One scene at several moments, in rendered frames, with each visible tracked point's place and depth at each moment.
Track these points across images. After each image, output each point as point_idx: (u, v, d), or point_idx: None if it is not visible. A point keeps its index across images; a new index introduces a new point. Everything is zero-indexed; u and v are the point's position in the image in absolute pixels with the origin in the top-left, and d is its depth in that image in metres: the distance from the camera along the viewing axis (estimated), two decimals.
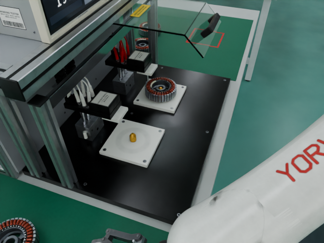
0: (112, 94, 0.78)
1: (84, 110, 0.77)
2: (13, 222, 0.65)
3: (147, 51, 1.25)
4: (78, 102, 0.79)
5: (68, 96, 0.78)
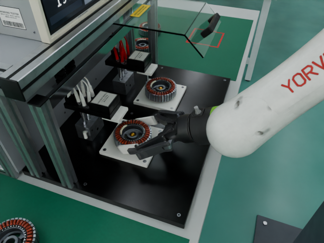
0: (112, 94, 0.78)
1: (84, 110, 0.77)
2: (13, 222, 0.65)
3: (147, 51, 1.25)
4: (78, 102, 0.79)
5: (68, 96, 0.78)
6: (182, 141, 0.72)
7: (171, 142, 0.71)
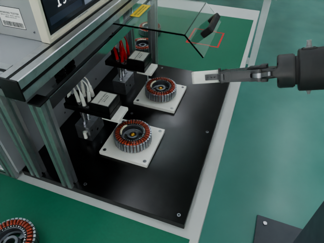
0: (112, 94, 0.78)
1: (84, 110, 0.77)
2: (13, 222, 0.65)
3: (147, 51, 1.25)
4: (78, 102, 0.79)
5: (68, 96, 0.78)
6: (278, 79, 0.61)
7: (263, 74, 0.60)
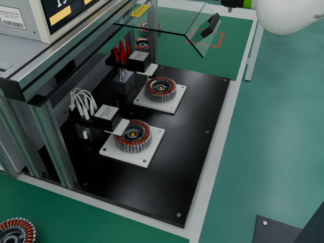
0: (114, 107, 0.82)
1: (87, 123, 0.81)
2: (13, 222, 0.65)
3: (147, 51, 1.25)
4: (81, 115, 0.82)
5: (72, 109, 0.81)
6: None
7: None
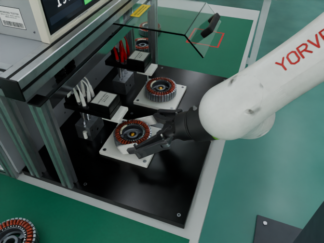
0: (112, 94, 0.78)
1: (84, 110, 0.77)
2: (13, 222, 0.65)
3: (147, 51, 1.25)
4: (78, 102, 0.79)
5: (68, 96, 0.78)
6: None
7: None
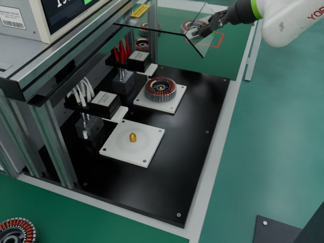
0: (112, 94, 0.78)
1: (84, 110, 0.77)
2: (13, 222, 0.65)
3: (147, 51, 1.25)
4: (78, 102, 0.79)
5: (68, 96, 0.78)
6: None
7: None
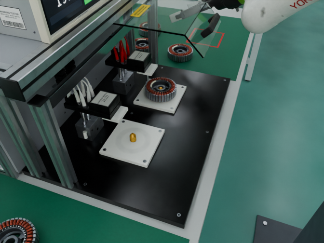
0: (112, 94, 0.78)
1: (84, 110, 0.77)
2: (13, 222, 0.65)
3: (147, 51, 1.25)
4: (78, 102, 0.79)
5: (68, 96, 0.78)
6: None
7: None
